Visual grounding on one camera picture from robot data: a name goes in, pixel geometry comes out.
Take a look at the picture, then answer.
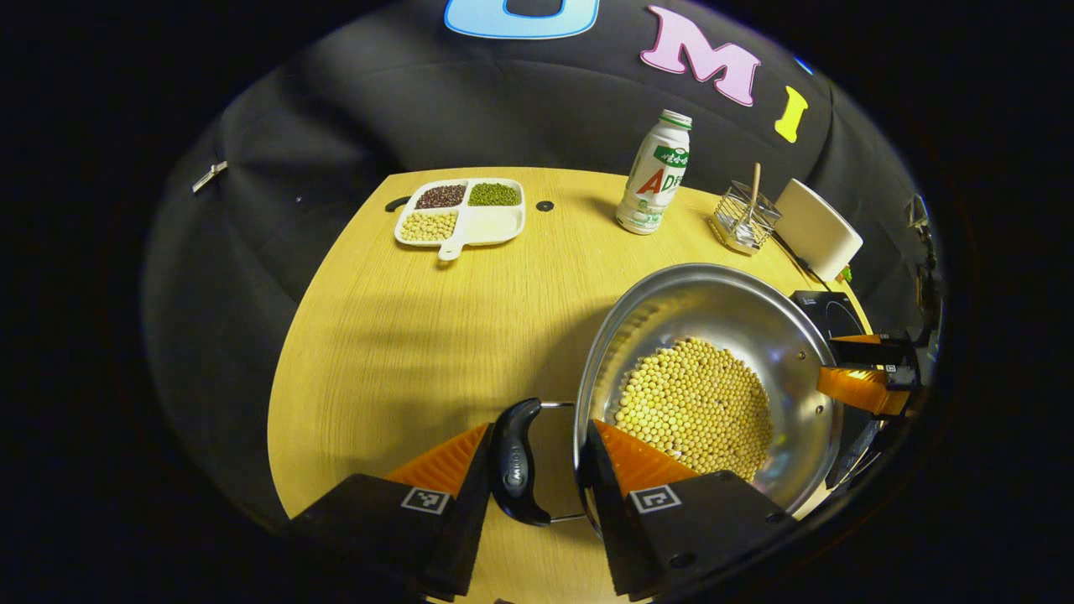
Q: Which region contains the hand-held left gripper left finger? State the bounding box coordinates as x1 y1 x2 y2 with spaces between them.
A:
289 422 496 601

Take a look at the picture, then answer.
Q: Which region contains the metal wire basket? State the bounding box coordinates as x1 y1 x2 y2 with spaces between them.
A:
713 180 783 256

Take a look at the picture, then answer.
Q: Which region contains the silver metal clip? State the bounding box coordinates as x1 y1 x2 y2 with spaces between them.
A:
191 160 229 195

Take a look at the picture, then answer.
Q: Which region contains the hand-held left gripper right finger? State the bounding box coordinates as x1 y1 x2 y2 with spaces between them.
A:
579 419 798 603

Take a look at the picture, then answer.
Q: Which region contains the white divided dish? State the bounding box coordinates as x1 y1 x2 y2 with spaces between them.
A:
394 177 527 262

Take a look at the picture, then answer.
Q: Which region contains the stainless steel pot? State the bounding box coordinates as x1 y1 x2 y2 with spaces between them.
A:
489 263 844 538

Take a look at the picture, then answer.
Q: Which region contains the white drink bottle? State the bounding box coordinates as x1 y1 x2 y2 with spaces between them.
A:
616 109 694 236

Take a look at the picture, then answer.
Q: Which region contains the black induction cooktop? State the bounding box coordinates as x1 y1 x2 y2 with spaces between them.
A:
791 290 882 492

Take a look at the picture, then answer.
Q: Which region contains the portion of green mung beans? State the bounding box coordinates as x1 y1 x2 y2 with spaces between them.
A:
467 182 522 207

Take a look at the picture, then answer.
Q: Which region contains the white toaster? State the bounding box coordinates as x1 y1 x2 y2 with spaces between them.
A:
772 178 864 283

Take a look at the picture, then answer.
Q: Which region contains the pile of yellow soybeans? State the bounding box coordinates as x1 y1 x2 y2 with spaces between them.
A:
614 337 774 481

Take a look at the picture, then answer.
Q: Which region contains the portion of red beans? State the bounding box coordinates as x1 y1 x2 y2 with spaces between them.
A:
414 184 467 210

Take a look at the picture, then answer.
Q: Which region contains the small portion of soybeans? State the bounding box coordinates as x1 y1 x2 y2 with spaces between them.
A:
400 211 459 243

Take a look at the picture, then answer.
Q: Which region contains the black toaster cable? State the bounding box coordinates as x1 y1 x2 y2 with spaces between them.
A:
772 235 832 290

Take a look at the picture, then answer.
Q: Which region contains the black backdrop cloth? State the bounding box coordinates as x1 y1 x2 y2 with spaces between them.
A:
143 0 945 521

